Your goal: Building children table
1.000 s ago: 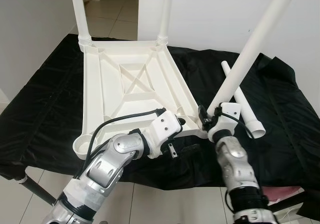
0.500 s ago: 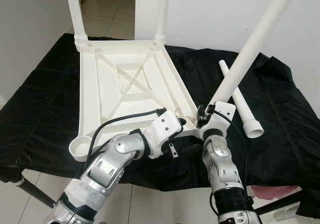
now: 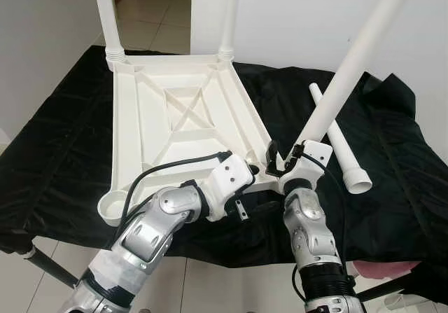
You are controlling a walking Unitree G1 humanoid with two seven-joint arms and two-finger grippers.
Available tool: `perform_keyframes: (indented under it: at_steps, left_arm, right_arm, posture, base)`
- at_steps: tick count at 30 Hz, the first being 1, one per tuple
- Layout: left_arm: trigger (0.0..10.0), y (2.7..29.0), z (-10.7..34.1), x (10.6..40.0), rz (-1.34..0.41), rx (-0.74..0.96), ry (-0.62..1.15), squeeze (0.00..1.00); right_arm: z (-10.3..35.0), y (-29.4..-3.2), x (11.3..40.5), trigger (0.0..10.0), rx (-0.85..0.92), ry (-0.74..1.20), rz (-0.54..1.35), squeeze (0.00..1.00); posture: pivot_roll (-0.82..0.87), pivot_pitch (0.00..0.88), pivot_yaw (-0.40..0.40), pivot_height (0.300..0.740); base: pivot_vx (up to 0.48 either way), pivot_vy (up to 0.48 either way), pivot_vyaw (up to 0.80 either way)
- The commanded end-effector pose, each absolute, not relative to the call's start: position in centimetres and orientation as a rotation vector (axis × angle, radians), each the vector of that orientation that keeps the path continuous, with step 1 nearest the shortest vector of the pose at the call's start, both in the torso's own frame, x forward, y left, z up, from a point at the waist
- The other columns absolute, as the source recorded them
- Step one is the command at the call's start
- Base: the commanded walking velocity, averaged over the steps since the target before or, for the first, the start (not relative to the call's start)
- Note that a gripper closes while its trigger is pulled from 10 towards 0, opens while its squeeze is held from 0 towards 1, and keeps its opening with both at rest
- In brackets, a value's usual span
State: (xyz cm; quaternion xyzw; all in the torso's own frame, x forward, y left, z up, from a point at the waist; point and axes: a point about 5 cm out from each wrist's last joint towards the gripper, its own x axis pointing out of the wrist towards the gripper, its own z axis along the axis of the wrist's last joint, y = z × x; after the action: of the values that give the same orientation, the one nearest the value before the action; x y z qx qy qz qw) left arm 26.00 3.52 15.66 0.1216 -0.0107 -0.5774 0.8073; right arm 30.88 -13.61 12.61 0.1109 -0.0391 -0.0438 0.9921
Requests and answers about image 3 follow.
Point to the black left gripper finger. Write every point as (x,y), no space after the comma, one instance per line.
(252,168)

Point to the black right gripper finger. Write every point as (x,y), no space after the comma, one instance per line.
(271,155)

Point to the white plastic table leg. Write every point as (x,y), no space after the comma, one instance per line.
(229,12)
(357,54)
(343,148)
(108,19)

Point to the white plastic table top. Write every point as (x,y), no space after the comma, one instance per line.
(140,117)

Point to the black cloth cover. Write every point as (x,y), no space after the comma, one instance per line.
(406,187)

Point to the pink cloth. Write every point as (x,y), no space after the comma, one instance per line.
(385,267)

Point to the black metal stand leg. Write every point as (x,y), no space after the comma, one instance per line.
(52,267)
(399,287)

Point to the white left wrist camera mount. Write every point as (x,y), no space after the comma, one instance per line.
(227,176)

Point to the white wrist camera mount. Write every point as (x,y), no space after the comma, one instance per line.
(227,176)
(315,152)

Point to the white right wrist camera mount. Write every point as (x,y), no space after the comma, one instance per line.
(315,152)

